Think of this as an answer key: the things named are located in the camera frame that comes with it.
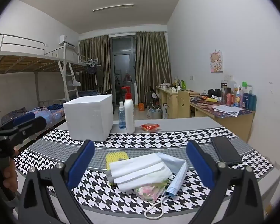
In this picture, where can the red snack packet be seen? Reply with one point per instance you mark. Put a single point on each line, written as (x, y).
(150, 127)

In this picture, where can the white carton box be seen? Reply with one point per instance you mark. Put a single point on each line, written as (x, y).
(165, 110)

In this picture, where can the purple grey clothing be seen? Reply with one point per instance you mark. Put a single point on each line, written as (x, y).
(16, 111)

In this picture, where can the green bottle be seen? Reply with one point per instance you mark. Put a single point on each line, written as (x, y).
(183, 85)

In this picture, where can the wooden chair with smiley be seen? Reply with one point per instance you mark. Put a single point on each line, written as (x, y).
(183, 102)

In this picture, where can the grey sock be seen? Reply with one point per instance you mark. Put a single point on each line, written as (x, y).
(110, 177)

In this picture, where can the row of toiletry bottles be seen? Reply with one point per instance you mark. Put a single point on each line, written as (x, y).
(246, 100)

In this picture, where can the white air conditioner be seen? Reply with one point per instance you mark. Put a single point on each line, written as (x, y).
(66, 39)

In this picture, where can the glass balcony door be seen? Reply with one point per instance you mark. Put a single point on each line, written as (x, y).
(121, 70)

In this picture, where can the yellow packet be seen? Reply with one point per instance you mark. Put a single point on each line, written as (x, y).
(211, 99)

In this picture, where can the white printed papers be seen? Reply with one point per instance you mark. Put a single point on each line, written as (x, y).
(228, 109)

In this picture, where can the hanging dark clothes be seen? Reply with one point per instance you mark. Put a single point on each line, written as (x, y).
(92, 70)

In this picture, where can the person's left hand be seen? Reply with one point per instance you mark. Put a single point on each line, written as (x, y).
(10, 179)

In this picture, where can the plastic bags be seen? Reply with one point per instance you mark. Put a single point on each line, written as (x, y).
(154, 113)

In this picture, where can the black smartphone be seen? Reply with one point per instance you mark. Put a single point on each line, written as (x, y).
(225, 150)

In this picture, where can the yellow foam net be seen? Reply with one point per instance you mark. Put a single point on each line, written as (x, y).
(114, 157)

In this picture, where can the light wooden desk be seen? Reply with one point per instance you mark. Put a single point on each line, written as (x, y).
(171, 102)
(233, 126)

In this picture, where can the white foam sheet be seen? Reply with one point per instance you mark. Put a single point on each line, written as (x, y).
(137, 170)

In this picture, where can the white bed ladder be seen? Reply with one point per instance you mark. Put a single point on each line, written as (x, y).
(64, 84)

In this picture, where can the houndstooth tablecloth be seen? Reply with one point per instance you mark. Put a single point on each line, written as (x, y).
(102, 193)

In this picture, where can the white foam box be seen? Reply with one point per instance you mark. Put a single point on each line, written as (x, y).
(88, 119)

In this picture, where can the brown curtain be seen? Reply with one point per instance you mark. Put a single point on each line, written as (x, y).
(100, 58)
(151, 63)

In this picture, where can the ceiling tube lamp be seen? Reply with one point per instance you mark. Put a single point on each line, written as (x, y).
(113, 7)

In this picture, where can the dark printed desk mat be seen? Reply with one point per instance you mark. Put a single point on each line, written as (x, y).
(210, 108)

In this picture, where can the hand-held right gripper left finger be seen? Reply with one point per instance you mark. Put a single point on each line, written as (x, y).
(82, 161)

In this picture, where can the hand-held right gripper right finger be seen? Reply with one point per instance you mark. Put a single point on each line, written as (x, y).
(199, 163)

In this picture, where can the green tissue packet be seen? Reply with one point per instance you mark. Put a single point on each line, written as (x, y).
(149, 191)

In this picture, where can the orange box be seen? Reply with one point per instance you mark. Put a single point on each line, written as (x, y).
(141, 106)

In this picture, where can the white wall socket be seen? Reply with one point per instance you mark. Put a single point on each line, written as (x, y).
(228, 77)

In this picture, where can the blue spray bottle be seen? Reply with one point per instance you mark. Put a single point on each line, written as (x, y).
(122, 119)

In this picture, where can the cartoon wall poster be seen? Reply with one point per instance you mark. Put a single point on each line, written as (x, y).
(216, 61)

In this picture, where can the blue plaid duvet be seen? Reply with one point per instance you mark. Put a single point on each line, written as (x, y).
(49, 114)

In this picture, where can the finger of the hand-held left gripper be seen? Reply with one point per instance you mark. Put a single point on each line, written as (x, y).
(23, 119)
(35, 124)

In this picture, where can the blue face mask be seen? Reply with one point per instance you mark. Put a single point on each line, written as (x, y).
(177, 179)

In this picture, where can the white pump lotion bottle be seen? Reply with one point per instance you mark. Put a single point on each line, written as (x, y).
(130, 116)

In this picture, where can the white hanging bag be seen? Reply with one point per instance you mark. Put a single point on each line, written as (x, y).
(75, 83)

